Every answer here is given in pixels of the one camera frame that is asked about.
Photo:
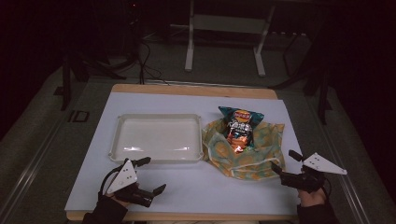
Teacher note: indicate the white plastic tray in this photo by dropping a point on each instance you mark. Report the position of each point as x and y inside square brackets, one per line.
[158, 137]

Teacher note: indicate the yellow green patterned cloth bag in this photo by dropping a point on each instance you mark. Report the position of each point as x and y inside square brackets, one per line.
[249, 166]

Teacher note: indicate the person's left hand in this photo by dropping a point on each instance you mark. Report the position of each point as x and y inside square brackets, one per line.
[122, 202]

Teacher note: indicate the person's right hand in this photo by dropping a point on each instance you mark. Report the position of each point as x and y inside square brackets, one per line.
[310, 199]

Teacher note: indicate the black stand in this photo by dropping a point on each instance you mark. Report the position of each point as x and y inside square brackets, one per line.
[323, 99]
[66, 90]

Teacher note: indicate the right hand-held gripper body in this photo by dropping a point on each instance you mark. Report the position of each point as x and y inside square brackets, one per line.
[323, 165]

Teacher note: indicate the teal potato chip bag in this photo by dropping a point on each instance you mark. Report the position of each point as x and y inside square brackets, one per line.
[241, 124]

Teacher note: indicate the white metal stand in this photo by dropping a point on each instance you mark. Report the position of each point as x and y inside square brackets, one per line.
[230, 24]

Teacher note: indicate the wooden table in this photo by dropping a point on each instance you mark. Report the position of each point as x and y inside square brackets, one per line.
[193, 90]

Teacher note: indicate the white table mat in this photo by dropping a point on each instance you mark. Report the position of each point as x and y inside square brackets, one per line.
[186, 189]

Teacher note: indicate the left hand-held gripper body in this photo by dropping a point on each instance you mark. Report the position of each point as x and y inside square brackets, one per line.
[126, 177]

